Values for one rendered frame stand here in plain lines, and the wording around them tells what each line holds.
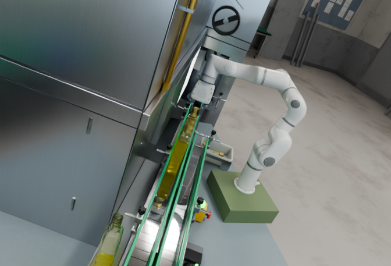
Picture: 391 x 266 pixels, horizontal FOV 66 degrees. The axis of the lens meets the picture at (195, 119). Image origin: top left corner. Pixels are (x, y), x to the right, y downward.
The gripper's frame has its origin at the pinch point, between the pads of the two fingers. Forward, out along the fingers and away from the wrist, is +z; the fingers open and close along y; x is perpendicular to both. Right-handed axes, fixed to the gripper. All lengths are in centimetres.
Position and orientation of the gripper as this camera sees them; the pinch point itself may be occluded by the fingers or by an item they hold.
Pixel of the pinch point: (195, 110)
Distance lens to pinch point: 151.6
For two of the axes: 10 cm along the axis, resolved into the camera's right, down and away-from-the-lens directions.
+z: -3.6, 9.1, 2.0
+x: 0.6, -1.9, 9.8
